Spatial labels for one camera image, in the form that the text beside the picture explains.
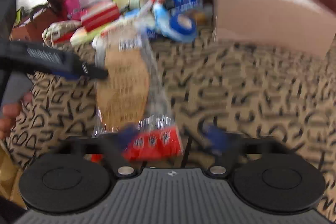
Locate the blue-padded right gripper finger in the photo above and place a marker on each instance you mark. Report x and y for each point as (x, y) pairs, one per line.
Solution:
(226, 148)
(113, 146)

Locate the brown insole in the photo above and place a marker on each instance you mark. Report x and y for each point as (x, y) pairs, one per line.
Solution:
(133, 93)

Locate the cardboard box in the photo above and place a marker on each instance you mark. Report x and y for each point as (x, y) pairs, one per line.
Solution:
(299, 25)

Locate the red gift box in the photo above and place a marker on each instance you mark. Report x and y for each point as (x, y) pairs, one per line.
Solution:
(99, 14)

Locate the floral fabric pouch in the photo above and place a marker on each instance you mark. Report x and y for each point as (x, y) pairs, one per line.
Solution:
(60, 32)

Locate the person's left hand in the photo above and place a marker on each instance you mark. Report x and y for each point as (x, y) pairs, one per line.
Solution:
(10, 113)

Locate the blue tape roll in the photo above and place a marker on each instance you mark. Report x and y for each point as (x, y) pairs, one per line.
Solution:
(183, 28)

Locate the patterned letter blanket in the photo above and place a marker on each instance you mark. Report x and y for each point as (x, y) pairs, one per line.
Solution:
(258, 91)

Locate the green white flat box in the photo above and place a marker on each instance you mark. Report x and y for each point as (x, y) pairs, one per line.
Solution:
(82, 36)

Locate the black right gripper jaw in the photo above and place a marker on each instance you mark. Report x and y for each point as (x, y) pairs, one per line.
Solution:
(94, 72)

